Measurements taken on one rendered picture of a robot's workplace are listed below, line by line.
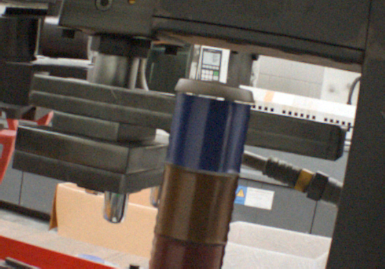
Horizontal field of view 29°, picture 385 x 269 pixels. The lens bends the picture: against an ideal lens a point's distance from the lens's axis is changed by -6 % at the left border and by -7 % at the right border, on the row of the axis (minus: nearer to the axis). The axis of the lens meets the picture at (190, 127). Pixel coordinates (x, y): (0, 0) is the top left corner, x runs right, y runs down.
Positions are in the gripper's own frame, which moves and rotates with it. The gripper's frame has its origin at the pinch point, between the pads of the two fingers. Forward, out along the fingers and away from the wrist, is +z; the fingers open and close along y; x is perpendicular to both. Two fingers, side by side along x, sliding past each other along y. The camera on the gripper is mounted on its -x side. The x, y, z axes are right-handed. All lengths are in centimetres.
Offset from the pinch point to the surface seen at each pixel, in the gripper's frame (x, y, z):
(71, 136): -18.7, -31.1, -14.4
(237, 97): -33, -50, -23
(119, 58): -20.2, -24.3, -19.6
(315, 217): -45, 400, 140
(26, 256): -2.9, -1.0, 11.6
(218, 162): -33, -51, -20
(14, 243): -1.0, -0.5, 10.3
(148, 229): 20, 183, 79
